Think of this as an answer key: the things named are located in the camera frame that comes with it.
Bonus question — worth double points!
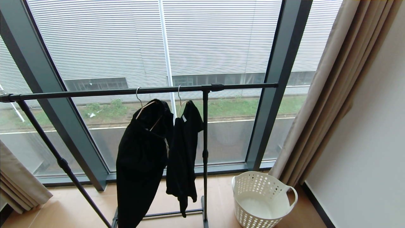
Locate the pink clothes hanger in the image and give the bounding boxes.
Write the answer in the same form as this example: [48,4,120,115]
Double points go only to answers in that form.
[176,85,189,118]
[135,87,163,132]

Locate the thin black shorts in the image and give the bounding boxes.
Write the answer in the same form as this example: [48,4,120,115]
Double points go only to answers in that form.
[165,100,204,218]

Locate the beige curtain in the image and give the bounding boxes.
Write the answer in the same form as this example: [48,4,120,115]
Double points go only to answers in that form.
[268,0,404,188]
[0,139,53,214]

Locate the white laundry basket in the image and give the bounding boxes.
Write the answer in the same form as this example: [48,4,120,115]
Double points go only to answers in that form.
[232,171,298,228]

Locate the black clothes rack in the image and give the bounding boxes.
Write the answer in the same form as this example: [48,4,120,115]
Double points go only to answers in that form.
[0,83,279,228]

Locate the window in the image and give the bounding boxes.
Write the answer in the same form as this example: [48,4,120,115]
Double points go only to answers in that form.
[0,0,344,190]

